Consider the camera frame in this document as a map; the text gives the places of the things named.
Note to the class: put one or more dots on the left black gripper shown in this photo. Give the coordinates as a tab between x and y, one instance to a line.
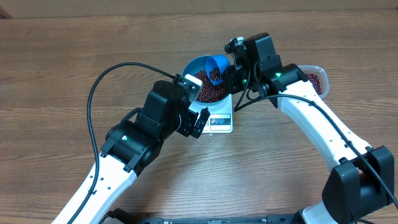
188	117

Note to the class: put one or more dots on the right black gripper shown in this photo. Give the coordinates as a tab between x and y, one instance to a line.
230	76

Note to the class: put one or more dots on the blue plastic measuring scoop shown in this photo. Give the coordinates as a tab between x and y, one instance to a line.
216	61

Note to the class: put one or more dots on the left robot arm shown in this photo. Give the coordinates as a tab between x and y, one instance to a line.
133	144

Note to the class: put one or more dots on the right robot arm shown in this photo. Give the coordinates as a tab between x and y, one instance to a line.
361	178

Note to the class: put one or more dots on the red beans in scoop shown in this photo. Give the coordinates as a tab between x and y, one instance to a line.
215	75

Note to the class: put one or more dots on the red beans in bowl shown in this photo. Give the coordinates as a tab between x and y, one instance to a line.
210	93

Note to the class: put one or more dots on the white digital kitchen scale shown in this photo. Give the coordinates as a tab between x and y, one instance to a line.
220	120

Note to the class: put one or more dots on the blue metal bowl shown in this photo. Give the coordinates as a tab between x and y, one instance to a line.
195	65

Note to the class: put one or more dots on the clear plastic container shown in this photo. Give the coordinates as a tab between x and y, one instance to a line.
321	74

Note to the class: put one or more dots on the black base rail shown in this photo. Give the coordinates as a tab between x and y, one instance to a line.
119	216

